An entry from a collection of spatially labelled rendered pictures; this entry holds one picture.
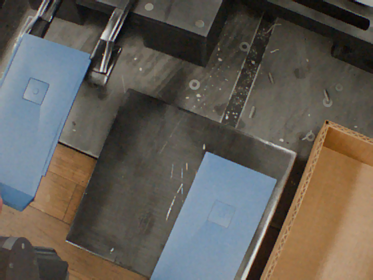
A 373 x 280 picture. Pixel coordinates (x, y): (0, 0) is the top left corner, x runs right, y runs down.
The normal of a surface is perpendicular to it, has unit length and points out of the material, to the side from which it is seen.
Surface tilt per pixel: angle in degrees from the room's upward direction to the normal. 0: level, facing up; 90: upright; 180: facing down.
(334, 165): 0
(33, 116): 2
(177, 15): 0
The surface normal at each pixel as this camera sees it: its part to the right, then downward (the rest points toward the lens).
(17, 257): 0.99, -0.02
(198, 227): -0.01, -0.25
